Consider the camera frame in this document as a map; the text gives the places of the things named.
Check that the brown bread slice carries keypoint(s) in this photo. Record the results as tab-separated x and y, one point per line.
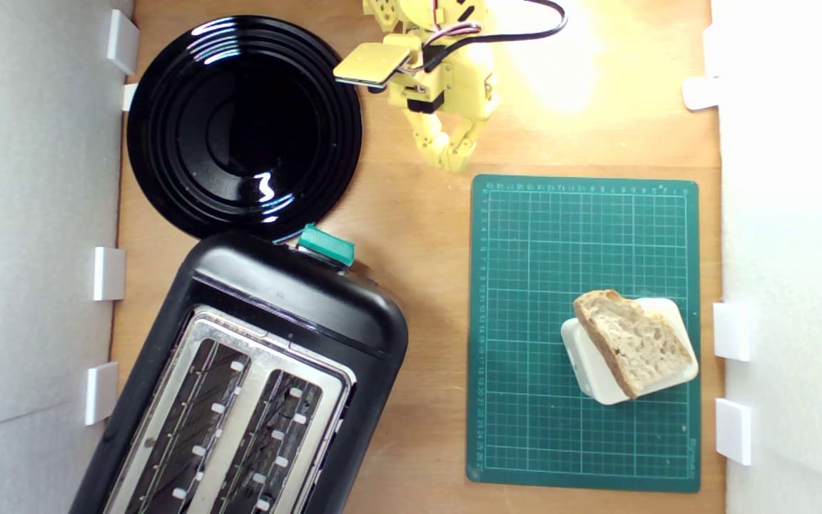
639	343

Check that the white wall clip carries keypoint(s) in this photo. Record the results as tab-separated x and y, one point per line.
101	392
733	430
700	93
711	50
130	96
109	273
731	330
123	41

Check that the green toaster lever knob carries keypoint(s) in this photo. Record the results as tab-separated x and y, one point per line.
325	244

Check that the white block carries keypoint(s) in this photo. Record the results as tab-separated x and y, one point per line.
589	371

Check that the black plate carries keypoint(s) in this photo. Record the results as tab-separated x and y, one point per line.
240	128

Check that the yellow wrist camera box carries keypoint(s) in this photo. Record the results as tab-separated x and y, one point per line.
375	61

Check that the green cutting mat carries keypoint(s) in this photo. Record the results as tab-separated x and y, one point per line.
525	250

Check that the black two-slot toaster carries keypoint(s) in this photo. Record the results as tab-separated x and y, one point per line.
297	300

